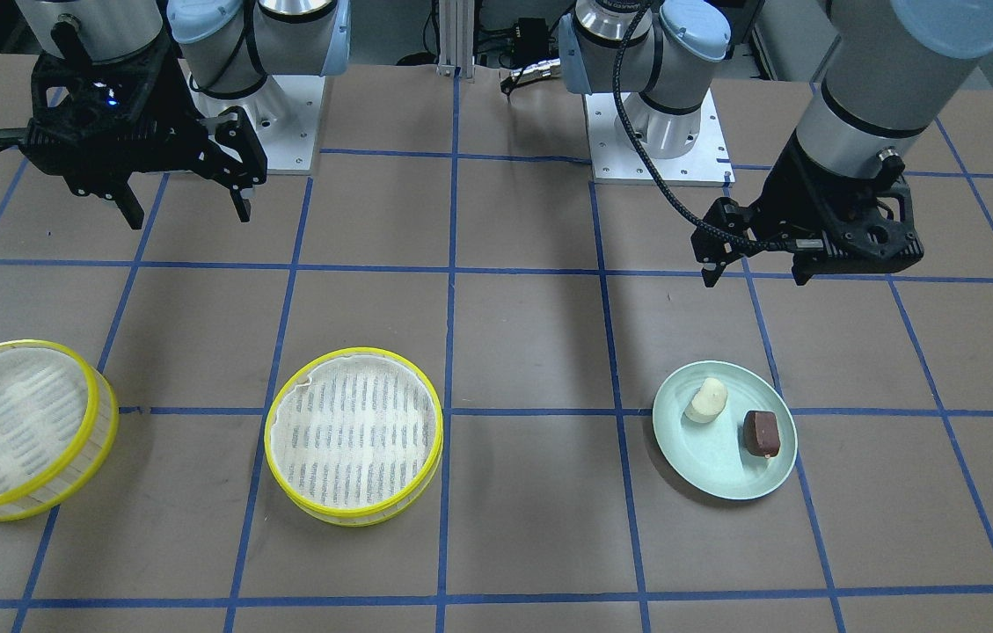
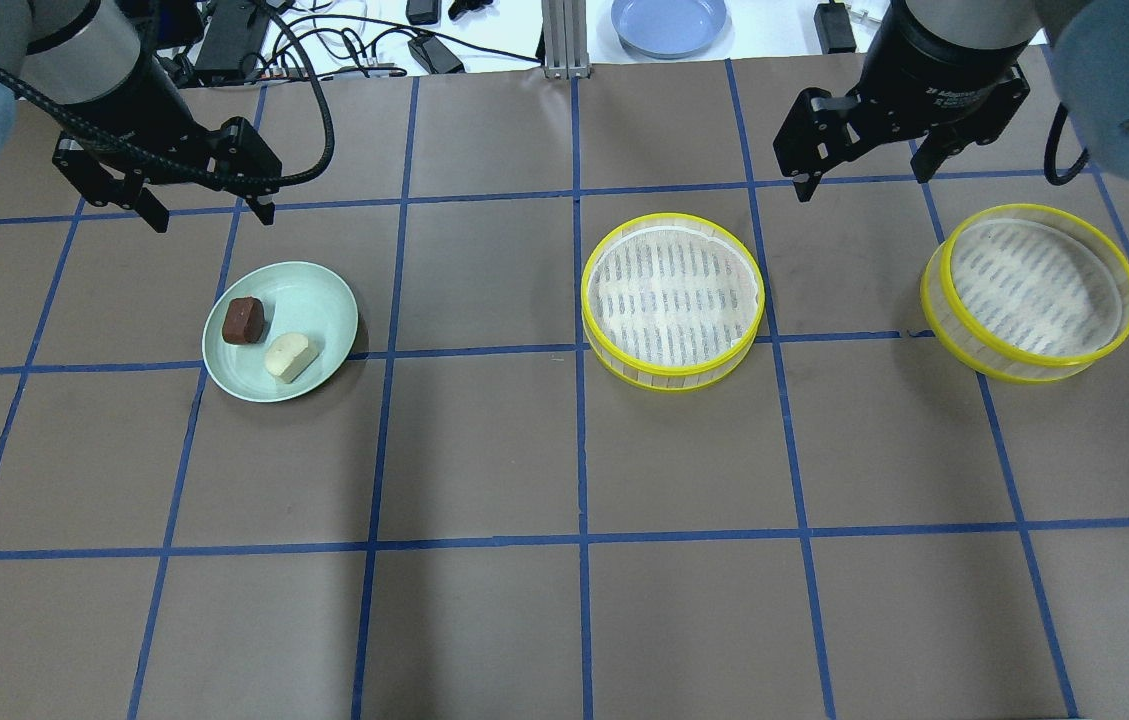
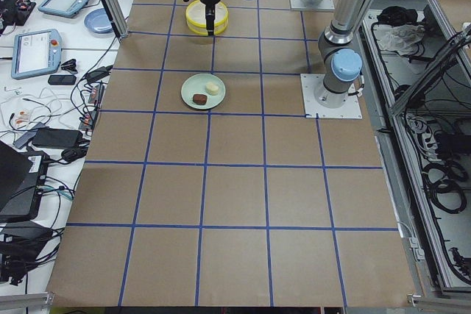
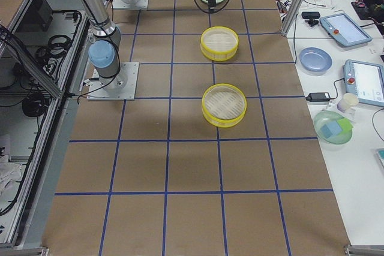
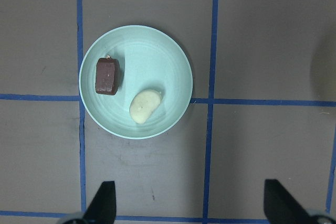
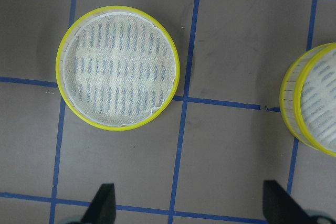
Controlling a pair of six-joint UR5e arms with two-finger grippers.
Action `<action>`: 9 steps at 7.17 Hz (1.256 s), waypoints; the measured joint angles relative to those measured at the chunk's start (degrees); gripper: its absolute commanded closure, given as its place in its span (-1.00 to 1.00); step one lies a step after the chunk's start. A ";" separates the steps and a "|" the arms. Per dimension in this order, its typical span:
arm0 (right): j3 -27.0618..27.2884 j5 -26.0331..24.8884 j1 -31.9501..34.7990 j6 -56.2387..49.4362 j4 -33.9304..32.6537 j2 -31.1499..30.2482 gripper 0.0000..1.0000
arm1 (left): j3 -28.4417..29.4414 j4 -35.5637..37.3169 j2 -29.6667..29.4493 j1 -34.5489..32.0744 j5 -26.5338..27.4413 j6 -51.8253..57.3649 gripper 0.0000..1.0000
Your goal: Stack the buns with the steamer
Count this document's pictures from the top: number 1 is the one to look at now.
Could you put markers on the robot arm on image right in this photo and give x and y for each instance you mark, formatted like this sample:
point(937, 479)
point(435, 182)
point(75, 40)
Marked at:
point(896, 65)

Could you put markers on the white steamed bun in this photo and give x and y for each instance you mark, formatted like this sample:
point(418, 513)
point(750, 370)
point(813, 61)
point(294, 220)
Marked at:
point(708, 402)

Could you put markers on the pale green plate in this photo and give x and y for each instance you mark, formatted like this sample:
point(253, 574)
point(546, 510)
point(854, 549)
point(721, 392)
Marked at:
point(713, 455)

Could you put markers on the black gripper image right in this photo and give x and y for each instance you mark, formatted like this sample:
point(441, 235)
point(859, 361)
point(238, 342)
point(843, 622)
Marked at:
point(788, 195)

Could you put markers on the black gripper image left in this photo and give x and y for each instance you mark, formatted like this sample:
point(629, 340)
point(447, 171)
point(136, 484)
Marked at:
point(169, 98)

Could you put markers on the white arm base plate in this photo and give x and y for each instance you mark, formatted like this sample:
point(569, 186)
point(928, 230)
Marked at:
point(286, 113)
point(687, 150)

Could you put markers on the aluminium frame post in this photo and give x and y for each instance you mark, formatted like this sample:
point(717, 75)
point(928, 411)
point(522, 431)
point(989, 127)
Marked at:
point(456, 22)

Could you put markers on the brown chocolate bun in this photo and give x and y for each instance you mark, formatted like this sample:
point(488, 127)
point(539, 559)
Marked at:
point(761, 434)

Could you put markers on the yellow bamboo steamer base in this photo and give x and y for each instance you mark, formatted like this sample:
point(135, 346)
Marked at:
point(355, 437)

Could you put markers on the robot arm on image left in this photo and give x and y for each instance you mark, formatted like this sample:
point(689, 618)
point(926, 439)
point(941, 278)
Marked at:
point(226, 49)

